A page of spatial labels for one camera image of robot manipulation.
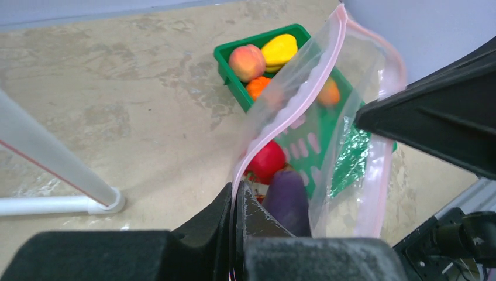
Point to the red toy tomato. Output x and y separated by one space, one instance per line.
266 163

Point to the clear pink zip top bag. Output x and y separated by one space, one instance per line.
346 177

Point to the orange green toy mango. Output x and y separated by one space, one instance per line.
329 95

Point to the orange toy pumpkin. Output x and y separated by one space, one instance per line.
255 87

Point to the yellow toy bell pepper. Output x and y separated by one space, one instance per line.
279 51

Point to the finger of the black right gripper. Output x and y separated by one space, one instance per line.
450 114

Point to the toy peach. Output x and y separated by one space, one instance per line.
247 62

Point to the green plastic tray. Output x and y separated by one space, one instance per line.
237 88

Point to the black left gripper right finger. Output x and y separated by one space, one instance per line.
263 250

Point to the white pvc pipe frame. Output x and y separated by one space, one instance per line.
24 136

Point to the purple toy eggplant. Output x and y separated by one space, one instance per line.
286 201

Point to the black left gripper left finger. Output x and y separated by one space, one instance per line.
197 250

